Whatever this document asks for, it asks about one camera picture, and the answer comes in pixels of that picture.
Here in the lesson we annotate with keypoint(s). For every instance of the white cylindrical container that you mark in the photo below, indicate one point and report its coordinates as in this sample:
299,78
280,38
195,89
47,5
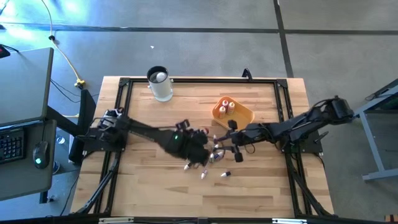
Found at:
161,91

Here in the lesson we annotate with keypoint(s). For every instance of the black desk stand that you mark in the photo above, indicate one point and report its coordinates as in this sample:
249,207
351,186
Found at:
87,105

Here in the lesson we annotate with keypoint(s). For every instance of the bright red bottle red cap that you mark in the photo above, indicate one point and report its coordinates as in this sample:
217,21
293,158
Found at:
225,103

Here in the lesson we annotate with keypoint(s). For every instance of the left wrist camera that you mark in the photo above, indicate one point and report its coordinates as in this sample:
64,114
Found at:
183,124

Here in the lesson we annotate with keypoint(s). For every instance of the clear plastic bottle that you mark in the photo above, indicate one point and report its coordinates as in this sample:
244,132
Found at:
61,140
56,167

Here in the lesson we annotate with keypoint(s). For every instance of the black aluminium table frame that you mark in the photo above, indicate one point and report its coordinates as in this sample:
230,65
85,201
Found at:
202,80

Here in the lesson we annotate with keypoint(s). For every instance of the dark red bottle red cap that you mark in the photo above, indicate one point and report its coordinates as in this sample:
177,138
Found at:
205,131

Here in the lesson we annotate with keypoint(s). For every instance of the grey metal table frame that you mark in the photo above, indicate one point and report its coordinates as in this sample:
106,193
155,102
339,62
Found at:
372,146

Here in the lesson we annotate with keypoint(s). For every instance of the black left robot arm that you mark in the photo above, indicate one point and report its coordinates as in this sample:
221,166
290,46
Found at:
146,130

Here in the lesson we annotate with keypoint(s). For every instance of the yellow plastic bin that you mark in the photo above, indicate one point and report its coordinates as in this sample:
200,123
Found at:
241,116

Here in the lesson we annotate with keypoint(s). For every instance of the black power adapter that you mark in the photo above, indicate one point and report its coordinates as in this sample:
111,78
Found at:
202,221

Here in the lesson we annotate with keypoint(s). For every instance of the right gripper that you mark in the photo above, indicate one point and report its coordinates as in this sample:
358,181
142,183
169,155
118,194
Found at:
241,137

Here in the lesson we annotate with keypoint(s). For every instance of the orange bottle yellow cap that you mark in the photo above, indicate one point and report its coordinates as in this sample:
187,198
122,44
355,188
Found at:
222,112
231,108

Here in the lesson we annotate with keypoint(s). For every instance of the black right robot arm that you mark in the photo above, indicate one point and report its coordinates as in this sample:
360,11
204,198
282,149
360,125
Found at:
295,126

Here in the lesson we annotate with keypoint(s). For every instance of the silver metal bracket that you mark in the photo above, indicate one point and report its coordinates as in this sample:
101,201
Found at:
116,221
289,221

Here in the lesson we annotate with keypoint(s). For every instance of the black keyboard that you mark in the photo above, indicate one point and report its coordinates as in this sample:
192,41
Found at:
12,146

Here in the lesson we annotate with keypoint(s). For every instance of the light grey desk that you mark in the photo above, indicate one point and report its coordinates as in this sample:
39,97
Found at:
25,87

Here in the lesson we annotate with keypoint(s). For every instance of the black computer mouse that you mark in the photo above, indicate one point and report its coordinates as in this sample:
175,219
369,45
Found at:
41,152

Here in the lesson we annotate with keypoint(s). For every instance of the dark grey desk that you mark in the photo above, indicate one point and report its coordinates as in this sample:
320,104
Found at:
28,183

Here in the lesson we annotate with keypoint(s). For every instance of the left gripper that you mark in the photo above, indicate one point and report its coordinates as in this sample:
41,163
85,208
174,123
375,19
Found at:
196,146

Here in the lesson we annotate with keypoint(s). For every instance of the white ball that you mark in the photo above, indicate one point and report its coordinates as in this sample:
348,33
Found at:
161,77

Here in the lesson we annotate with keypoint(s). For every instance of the black device red light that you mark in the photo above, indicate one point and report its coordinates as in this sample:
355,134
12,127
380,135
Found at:
3,51

